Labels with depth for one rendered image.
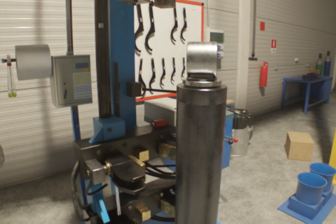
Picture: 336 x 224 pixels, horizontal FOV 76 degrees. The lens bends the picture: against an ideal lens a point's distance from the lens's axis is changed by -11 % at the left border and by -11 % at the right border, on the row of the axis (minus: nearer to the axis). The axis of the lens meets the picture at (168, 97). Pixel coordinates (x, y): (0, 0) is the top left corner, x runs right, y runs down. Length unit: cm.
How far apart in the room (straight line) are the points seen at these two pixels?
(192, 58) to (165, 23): 288
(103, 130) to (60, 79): 65
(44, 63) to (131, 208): 119
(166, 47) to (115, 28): 223
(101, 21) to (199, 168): 101
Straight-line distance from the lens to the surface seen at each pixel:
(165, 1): 145
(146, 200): 180
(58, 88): 194
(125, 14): 166
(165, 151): 161
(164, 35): 377
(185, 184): 108
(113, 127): 148
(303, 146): 392
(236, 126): 357
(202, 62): 94
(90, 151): 143
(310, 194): 268
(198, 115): 94
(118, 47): 163
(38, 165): 339
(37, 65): 188
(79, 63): 197
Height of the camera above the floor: 163
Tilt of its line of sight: 12 degrees down
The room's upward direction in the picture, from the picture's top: straight up
